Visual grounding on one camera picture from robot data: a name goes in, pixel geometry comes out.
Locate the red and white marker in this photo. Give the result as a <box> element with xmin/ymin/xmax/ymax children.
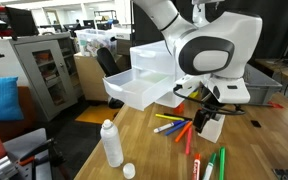
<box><xmin>191</xmin><ymin>152</ymin><xmax>202</xmax><ymax>180</ymax></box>

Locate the blue cushion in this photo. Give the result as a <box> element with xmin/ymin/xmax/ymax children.
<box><xmin>0</xmin><ymin>76</ymin><xmax>25</xmax><ymax>125</ymax></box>

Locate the black tripod clamp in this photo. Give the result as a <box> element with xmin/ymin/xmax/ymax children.
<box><xmin>16</xmin><ymin>137</ymin><xmax>72</xmax><ymax>180</ymax></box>

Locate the black marker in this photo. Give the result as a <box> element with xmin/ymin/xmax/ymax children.
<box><xmin>163</xmin><ymin>112</ymin><xmax>194</xmax><ymax>122</ymax></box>

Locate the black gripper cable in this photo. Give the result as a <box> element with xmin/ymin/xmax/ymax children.
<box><xmin>172</xmin><ymin>84</ymin><xmax>247</xmax><ymax>117</ymax></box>

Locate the small black flat object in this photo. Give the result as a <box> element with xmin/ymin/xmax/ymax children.
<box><xmin>250</xmin><ymin>119</ymin><xmax>263</xmax><ymax>129</ymax></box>

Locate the clear plastic storage bin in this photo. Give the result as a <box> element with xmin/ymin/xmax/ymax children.
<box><xmin>74</xmin><ymin>28</ymin><xmax>119</xmax><ymax>58</ymax></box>

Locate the green and white marker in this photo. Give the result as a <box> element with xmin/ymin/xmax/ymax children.
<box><xmin>201</xmin><ymin>152</ymin><xmax>218</xmax><ymax>180</ymax></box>

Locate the light wooden cupboard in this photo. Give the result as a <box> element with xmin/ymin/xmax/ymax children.
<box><xmin>72</xmin><ymin>53</ymin><xmax>111</xmax><ymax>103</ymax></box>

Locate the grey metal cabinet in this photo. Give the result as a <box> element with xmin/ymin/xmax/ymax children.
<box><xmin>8</xmin><ymin>32</ymin><xmax>79</xmax><ymax>123</ymax></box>

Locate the white bottle cap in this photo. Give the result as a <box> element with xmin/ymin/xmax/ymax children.
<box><xmin>122</xmin><ymin>162</ymin><xmax>136</xmax><ymax>180</ymax></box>

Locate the yellow toy block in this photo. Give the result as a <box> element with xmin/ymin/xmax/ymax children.
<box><xmin>188</xmin><ymin>89</ymin><xmax>200</xmax><ymax>100</ymax></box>

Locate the orange floor mat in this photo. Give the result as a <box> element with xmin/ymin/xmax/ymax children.
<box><xmin>74</xmin><ymin>103</ymin><xmax>120</xmax><ymax>125</ymax></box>

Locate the orange toy block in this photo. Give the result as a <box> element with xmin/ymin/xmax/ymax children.
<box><xmin>173</xmin><ymin>102</ymin><xmax>186</xmax><ymax>115</ymax></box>

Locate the white and blue marker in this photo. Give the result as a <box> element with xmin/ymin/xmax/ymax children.
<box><xmin>152</xmin><ymin>120</ymin><xmax>184</xmax><ymax>135</ymax></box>

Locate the white plastic drawer cabinet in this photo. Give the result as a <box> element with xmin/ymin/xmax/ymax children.
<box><xmin>129</xmin><ymin>40</ymin><xmax>186</xmax><ymax>109</ymax></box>

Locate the white spray bottle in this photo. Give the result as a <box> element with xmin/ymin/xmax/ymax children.
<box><xmin>99</xmin><ymin>118</ymin><xmax>125</xmax><ymax>168</ymax></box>

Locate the small red object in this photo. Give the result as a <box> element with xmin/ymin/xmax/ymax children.
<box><xmin>267</xmin><ymin>100</ymin><xmax>285</xmax><ymax>110</ymax></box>

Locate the small white box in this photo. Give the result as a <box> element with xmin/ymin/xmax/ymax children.
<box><xmin>197</xmin><ymin>112</ymin><xmax>226</xmax><ymax>144</ymax></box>

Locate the pink marker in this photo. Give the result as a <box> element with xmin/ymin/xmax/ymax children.
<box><xmin>184</xmin><ymin>126</ymin><xmax>194</xmax><ymax>156</ymax></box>

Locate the translucent white pulled-out drawer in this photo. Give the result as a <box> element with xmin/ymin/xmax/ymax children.
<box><xmin>102</xmin><ymin>68</ymin><xmax>177</xmax><ymax>112</ymax></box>

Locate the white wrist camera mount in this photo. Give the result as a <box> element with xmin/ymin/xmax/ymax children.
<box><xmin>175</xmin><ymin>74</ymin><xmax>207</xmax><ymax>98</ymax></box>

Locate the orange marker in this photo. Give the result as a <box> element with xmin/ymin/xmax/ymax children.
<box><xmin>174</xmin><ymin>120</ymin><xmax>194</xmax><ymax>144</ymax></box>

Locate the black office chair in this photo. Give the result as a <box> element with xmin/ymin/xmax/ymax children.
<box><xmin>95</xmin><ymin>47</ymin><xmax>126</xmax><ymax>110</ymax></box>

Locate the black computer monitor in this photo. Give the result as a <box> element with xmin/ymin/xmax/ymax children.
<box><xmin>5</xmin><ymin>6</ymin><xmax>40</xmax><ymax>38</ymax></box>

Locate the yellow marker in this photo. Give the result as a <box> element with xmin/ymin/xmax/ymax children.
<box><xmin>154</xmin><ymin>113</ymin><xmax>185</xmax><ymax>122</ymax></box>

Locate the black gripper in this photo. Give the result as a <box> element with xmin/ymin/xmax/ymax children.
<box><xmin>192</xmin><ymin>95</ymin><xmax>226</xmax><ymax>134</ymax></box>

